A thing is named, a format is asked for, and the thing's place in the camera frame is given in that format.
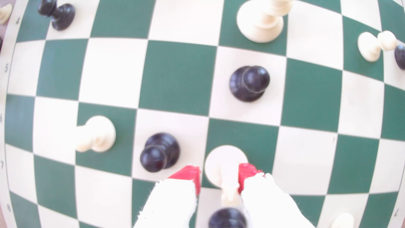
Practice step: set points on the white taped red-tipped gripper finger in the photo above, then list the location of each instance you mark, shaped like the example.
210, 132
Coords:
171, 205
272, 205

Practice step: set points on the white bishop chess piece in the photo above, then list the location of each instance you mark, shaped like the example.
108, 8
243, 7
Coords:
261, 22

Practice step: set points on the black pawn chess piece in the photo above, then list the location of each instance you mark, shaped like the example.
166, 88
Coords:
248, 84
400, 57
60, 15
159, 152

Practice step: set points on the green white chess board mat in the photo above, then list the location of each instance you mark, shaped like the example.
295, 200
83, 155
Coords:
177, 76

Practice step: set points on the white pawn chess piece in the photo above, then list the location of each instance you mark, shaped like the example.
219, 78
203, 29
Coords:
98, 134
370, 47
221, 161
342, 221

